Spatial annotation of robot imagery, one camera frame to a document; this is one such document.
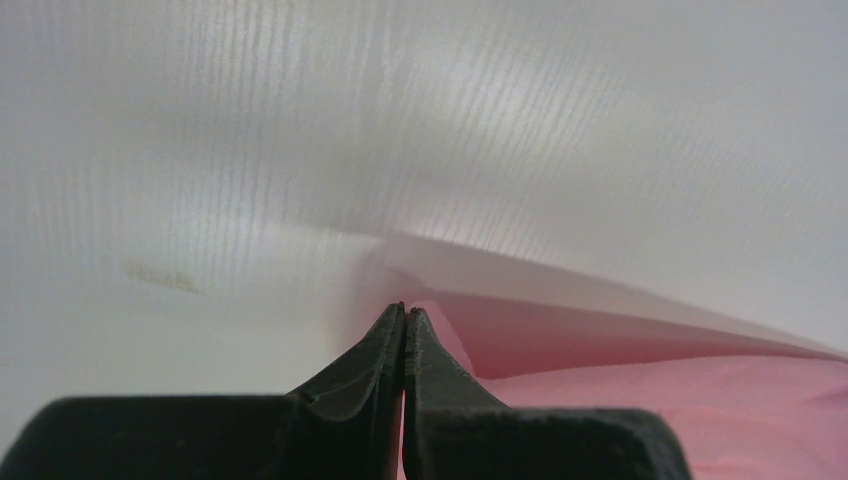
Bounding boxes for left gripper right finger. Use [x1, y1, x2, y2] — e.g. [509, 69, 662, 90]
[402, 308, 692, 480]

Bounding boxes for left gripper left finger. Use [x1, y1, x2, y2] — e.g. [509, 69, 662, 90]
[1, 304, 406, 479]

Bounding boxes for pink t shirt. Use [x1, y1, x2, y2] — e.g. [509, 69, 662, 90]
[415, 294, 847, 479]

